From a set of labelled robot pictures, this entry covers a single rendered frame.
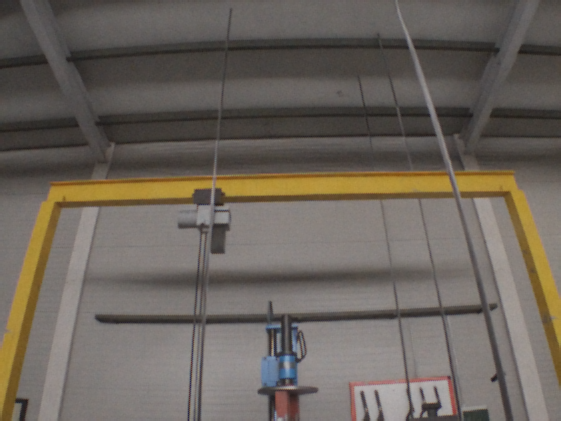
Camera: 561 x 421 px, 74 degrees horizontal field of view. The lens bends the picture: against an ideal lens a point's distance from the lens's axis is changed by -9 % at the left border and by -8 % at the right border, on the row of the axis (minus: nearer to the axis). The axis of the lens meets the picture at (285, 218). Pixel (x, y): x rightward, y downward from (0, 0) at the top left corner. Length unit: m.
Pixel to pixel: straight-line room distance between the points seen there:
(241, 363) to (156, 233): 2.63
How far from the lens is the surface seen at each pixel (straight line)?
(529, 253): 4.60
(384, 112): 7.57
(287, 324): 4.18
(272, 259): 6.53
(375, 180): 4.48
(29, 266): 4.61
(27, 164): 9.22
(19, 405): 7.14
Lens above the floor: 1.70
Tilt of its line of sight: 30 degrees up
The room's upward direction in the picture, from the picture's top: 2 degrees counter-clockwise
